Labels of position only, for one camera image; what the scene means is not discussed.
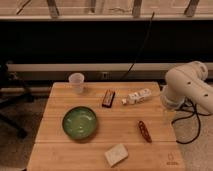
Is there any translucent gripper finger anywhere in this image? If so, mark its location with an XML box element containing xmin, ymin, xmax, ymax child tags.
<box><xmin>163</xmin><ymin>109</ymin><xmax>176</xmax><ymax>125</ymax></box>

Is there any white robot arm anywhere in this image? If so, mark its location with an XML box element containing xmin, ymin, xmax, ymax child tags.
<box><xmin>160</xmin><ymin>61</ymin><xmax>213</xmax><ymax>114</ymax></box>

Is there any green ceramic bowl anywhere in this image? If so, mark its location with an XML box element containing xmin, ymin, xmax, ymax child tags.
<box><xmin>62</xmin><ymin>106</ymin><xmax>98</xmax><ymax>140</ymax></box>

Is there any white power strip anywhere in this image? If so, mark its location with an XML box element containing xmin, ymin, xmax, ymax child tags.
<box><xmin>121</xmin><ymin>88</ymin><xmax>159</xmax><ymax>105</ymax></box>

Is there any dark chocolate bar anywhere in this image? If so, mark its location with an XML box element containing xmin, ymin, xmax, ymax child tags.
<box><xmin>102</xmin><ymin>89</ymin><xmax>115</xmax><ymax>108</ymax></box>

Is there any beige sponge block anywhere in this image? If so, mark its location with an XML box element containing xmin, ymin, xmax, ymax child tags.
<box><xmin>105</xmin><ymin>144</ymin><xmax>128</xmax><ymax>167</ymax></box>

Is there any translucent plastic cup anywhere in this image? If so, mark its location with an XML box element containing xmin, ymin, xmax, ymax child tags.
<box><xmin>68</xmin><ymin>73</ymin><xmax>85</xmax><ymax>94</ymax></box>

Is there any black office chair base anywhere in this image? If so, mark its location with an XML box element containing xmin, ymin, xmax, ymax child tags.
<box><xmin>0</xmin><ymin>62</ymin><xmax>34</xmax><ymax>139</ymax></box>

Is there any black cable on floor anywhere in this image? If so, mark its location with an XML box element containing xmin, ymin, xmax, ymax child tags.
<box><xmin>171</xmin><ymin>99</ymin><xmax>213</xmax><ymax>145</ymax></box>

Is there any black hanging cable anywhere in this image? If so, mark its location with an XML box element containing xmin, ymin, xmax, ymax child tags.
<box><xmin>120</xmin><ymin>11</ymin><xmax>156</xmax><ymax>81</ymax></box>

